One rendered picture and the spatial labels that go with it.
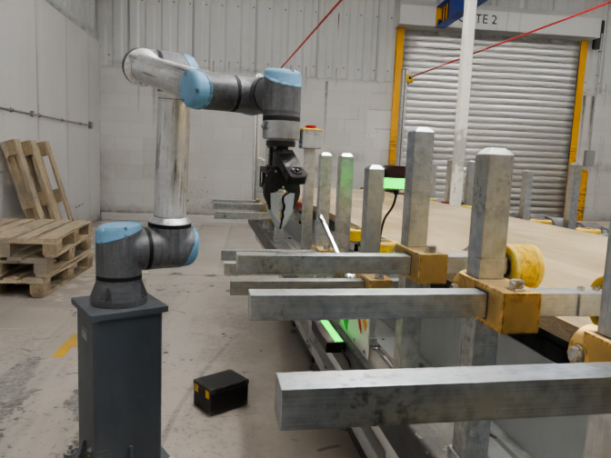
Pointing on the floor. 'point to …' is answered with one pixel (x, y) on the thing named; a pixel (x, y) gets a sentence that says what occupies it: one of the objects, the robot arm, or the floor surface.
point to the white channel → (463, 102)
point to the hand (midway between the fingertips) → (280, 224)
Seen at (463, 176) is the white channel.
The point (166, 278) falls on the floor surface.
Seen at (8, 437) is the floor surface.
